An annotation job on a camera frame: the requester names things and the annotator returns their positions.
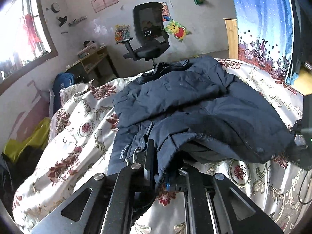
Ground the winnie pooh poster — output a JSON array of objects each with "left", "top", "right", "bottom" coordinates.
[{"left": 165, "top": 20, "right": 191, "bottom": 42}]

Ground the wooden door frame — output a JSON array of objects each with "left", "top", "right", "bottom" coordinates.
[{"left": 224, "top": 19, "right": 238, "bottom": 60}]

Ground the floral white bed quilt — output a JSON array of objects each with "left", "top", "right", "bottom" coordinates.
[{"left": 12, "top": 59, "right": 311, "bottom": 233}]

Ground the window with brown frame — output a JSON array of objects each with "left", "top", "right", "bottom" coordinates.
[{"left": 1, "top": 0, "right": 58, "bottom": 94}]

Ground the cartoon anime poster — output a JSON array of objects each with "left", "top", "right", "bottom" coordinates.
[{"left": 162, "top": 2, "right": 171, "bottom": 22}]

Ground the dark navy padded jacket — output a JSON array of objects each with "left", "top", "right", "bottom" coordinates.
[{"left": 108, "top": 56, "right": 295, "bottom": 181}]

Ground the red hanging garment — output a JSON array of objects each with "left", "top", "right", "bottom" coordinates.
[{"left": 22, "top": 14, "right": 41, "bottom": 51}]

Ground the yellow green cloth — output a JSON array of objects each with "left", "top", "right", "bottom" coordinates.
[{"left": 3, "top": 117, "right": 51, "bottom": 163}]

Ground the colourful cartoon poster left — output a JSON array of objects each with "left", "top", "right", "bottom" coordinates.
[{"left": 115, "top": 25, "right": 130, "bottom": 42}]

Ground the round wall clock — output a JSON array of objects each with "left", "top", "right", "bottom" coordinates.
[{"left": 51, "top": 2, "right": 60, "bottom": 13}]

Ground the blue backpack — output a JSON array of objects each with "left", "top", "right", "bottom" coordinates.
[{"left": 52, "top": 72, "right": 75, "bottom": 113}]

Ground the black mesh office chair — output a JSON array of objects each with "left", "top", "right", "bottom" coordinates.
[{"left": 117, "top": 2, "right": 170, "bottom": 66}]

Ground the wooden desk shelf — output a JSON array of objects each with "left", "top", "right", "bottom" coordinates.
[{"left": 65, "top": 46, "right": 120, "bottom": 83}]

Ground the green hanging box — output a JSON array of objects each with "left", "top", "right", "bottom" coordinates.
[{"left": 194, "top": 0, "right": 205, "bottom": 6}]

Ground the blue patterned door curtain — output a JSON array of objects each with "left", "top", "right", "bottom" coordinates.
[{"left": 233, "top": 0, "right": 297, "bottom": 85}]

